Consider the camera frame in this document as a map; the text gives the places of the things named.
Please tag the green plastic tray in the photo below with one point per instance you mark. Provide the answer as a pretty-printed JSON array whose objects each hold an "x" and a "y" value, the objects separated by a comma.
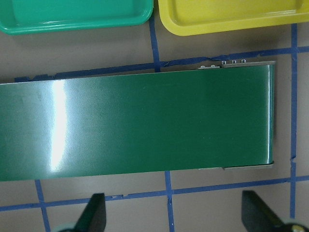
[{"x": 38, "y": 16}]

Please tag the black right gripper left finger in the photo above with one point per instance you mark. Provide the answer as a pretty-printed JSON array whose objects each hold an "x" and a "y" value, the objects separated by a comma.
[{"x": 93, "y": 218}]

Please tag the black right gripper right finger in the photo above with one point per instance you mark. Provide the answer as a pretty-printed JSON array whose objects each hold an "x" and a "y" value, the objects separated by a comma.
[{"x": 256, "y": 216}]

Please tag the green conveyor belt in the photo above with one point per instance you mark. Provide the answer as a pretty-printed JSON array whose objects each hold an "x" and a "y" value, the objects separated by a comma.
[{"x": 218, "y": 117}]

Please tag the yellow plastic tray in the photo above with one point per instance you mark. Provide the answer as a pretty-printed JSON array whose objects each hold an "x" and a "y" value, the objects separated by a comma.
[{"x": 195, "y": 17}]

